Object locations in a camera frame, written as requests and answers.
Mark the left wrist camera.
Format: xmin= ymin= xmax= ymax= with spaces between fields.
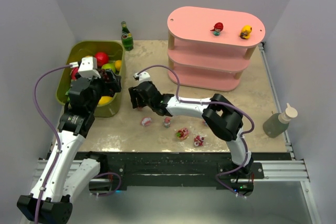
xmin=70 ymin=57 xmax=101 ymax=79

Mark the purple cable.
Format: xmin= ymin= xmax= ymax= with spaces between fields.
xmin=135 ymin=64 xmax=255 ymax=198
xmin=33 ymin=62 xmax=79 ymax=224

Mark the pink three-tier shelf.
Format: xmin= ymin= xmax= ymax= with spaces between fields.
xmin=167 ymin=6 xmax=266 ymax=91

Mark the green apple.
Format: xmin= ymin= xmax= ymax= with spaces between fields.
xmin=101 ymin=63 xmax=116 ymax=73

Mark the red white swirl toy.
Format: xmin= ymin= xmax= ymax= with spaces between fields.
xmin=194 ymin=135 xmax=205 ymax=147

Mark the red-haired doll toy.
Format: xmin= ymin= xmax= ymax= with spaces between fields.
xmin=211 ymin=22 xmax=224 ymax=36

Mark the small pink figure toy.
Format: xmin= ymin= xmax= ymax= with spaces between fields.
xmin=163 ymin=117 xmax=171 ymax=128

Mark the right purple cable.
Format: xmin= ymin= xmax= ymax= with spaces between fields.
xmin=135 ymin=64 xmax=255 ymax=198

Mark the green glass bottle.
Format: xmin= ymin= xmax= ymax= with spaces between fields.
xmin=121 ymin=22 xmax=133 ymax=51

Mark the yellow mango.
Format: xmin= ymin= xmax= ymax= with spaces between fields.
xmin=98 ymin=96 xmax=113 ymax=106

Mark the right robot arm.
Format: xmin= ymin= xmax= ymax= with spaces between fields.
xmin=129 ymin=81 xmax=255 ymax=175

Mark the pink dragon fruit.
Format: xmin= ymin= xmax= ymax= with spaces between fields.
xmin=70 ymin=67 xmax=78 ymax=80

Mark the orange fruit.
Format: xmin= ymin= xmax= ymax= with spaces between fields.
xmin=114 ymin=60 xmax=122 ymax=71

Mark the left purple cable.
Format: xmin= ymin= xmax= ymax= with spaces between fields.
xmin=33 ymin=62 xmax=79 ymax=224

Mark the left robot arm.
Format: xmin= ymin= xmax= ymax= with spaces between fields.
xmin=17 ymin=70 xmax=121 ymax=223

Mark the pink round toy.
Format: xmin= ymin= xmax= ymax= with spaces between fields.
xmin=141 ymin=117 xmax=152 ymax=127

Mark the yellow-haired doll toy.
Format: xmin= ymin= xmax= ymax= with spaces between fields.
xmin=239 ymin=25 xmax=253 ymax=39

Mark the olive green fruit bin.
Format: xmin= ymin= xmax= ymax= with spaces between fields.
xmin=56 ymin=40 xmax=125 ymax=118

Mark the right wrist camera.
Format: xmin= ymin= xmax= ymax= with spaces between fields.
xmin=133 ymin=71 xmax=151 ymax=83

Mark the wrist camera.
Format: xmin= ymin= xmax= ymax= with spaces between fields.
xmin=70 ymin=57 xmax=101 ymax=79
xmin=133 ymin=71 xmax=151 ymax=83

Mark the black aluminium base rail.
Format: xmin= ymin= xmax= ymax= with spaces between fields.
xmin=66 ymin=152 xmax=309 ymax=196

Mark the strawberry cake toy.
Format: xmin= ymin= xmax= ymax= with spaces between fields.
xmin=175 ymin=127 xmax=189 ymax=141

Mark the green soap dispenser bottle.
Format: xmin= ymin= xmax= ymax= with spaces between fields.
xmin=262 ymin=103 xmax=298 ymax=138

